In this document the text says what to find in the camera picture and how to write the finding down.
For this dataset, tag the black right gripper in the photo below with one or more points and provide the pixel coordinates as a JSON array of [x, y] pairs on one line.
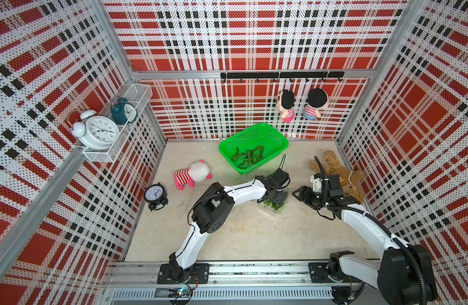
[[304, 194]]

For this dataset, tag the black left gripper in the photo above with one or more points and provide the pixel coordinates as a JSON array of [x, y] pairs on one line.
[[280, 198]]

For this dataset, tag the clear plastic clamshell with peppers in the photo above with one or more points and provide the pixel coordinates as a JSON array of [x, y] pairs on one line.
[[277, 196]]

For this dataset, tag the small green pepper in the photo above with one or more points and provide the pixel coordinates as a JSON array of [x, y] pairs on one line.
[[253, 156], [238, 154]]

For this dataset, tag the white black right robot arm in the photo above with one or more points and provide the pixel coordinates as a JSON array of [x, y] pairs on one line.
[[403, 273]]

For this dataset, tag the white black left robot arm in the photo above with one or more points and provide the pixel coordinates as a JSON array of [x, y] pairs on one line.
[[211, 211]]

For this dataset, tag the brown teddy bear plush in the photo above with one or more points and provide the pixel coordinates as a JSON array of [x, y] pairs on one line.
[[350, 180]]

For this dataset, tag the green plastic basket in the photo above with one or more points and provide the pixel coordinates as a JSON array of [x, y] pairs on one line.
[[253, 147]]

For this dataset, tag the pink striped white plush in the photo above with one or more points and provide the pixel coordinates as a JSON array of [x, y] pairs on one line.
[[197, 172]]

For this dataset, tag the hanging doll pink striped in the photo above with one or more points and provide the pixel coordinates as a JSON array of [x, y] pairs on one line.
[[285, 103]]

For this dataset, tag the hanging doll blue pants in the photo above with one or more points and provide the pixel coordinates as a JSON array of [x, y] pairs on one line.
[[317, 100]]

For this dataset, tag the small black alarm clock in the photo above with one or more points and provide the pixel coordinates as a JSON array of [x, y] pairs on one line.
[[156, 197]]

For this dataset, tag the teal alarm clock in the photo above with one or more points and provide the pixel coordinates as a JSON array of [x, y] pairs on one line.
[[123, 112]]

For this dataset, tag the white twin-bell alarm clock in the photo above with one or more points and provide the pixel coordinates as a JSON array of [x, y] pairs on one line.
[[95, 132]]

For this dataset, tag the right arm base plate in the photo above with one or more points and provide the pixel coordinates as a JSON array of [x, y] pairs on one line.
[[319, 273]]

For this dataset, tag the black hook rail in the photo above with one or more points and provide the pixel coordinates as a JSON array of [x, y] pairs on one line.
[[281, 75]]

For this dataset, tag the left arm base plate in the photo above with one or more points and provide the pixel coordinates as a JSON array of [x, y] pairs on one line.
[[197, 272]]

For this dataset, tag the small circuit board with wires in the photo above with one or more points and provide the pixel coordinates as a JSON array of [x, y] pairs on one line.
[[173, 294]]

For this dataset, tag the white wire wall shelf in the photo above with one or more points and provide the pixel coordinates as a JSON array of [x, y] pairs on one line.
[[139, 96]]

